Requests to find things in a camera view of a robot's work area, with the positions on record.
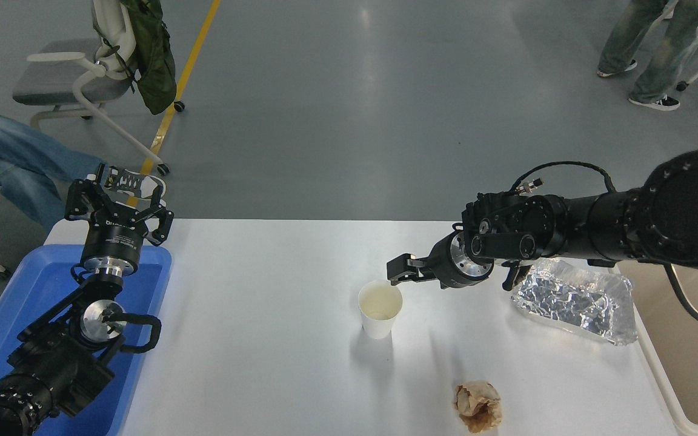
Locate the dark green backpack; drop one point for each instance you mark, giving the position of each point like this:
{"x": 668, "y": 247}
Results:
{"x": 155, "y": 60}

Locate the blue plastic tray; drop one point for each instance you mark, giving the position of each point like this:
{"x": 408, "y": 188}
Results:
{"x": 40, "y": 284}

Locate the white office chair grey seat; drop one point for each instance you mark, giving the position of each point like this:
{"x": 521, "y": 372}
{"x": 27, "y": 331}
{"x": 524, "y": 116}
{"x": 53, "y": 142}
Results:
{"x": 64, "y": 79}

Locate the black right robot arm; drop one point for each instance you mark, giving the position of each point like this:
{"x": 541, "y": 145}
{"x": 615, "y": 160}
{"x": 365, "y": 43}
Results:
{"x": 597, "y": 224}

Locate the person in faded green trousers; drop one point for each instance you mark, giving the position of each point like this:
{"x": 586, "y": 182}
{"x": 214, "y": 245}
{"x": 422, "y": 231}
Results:
{"x": 664, "y": 48}

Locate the person in blue trousers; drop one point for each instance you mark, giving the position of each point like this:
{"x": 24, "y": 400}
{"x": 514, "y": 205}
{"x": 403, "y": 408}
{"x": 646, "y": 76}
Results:
{"x": 9, "y": 151}

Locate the crumpled tan paper ball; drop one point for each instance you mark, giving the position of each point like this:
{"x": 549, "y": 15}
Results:
{"x": 477, "y": 407}

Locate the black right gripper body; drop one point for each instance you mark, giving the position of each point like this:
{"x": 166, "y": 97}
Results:
{"x": 446, "y": 263}

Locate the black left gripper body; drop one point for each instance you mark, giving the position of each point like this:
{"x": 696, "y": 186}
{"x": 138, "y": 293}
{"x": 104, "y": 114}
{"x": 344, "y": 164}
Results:
{"x": 113, "y": 239}

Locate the white paper cup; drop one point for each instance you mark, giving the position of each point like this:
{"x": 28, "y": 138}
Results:
{"x": 379, "y": 309}

